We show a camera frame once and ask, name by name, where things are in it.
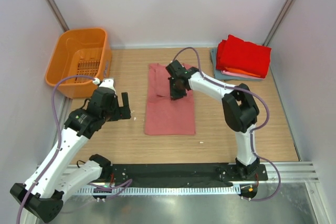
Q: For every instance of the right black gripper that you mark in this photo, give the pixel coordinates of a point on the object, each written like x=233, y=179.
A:
x=175, y=95

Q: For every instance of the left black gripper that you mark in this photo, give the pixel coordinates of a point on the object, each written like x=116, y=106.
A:
x=122, y=112

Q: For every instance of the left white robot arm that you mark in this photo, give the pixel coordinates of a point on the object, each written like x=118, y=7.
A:
x=46, y=191

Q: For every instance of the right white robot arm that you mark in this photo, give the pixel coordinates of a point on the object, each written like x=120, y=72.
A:
x=239, y=106

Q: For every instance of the grey folded t shirt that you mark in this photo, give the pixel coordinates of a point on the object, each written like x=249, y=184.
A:
x=217, y=73

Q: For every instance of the light pink folded t shirt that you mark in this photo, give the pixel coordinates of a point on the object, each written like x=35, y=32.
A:
x=240, y=75

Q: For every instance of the orange folded t shirt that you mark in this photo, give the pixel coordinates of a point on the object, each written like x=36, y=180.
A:
x=241, y=71

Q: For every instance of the red folded t shirt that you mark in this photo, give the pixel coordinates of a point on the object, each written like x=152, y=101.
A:
x=234, y=52

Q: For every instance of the orange plastic basket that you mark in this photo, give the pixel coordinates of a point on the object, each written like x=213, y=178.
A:
x=79, y=56

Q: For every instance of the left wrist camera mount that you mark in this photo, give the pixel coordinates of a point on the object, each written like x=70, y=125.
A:
x=105, y=83

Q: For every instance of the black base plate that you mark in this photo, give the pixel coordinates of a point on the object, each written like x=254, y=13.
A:
x=183, y=174

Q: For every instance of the white slotted cable duct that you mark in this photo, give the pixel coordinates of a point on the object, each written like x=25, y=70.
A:
x=136, y=191

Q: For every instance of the aluminium frame rail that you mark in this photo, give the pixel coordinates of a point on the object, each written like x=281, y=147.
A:
x=288, y=171

